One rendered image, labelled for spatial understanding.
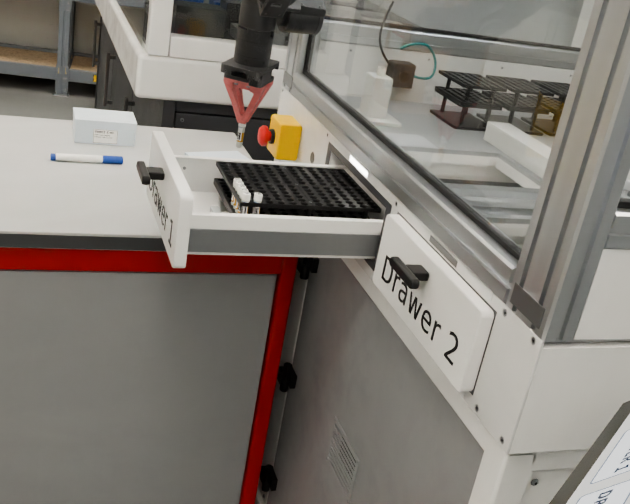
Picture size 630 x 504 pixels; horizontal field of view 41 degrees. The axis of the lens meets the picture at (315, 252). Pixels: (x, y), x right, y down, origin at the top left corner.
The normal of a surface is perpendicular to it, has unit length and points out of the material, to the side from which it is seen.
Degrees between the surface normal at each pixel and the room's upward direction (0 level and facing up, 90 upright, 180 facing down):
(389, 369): 90
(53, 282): 90
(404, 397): 90
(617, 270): 90
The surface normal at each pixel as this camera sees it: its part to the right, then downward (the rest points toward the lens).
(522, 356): -0.94, -0.03
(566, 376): 0.30, 0.43
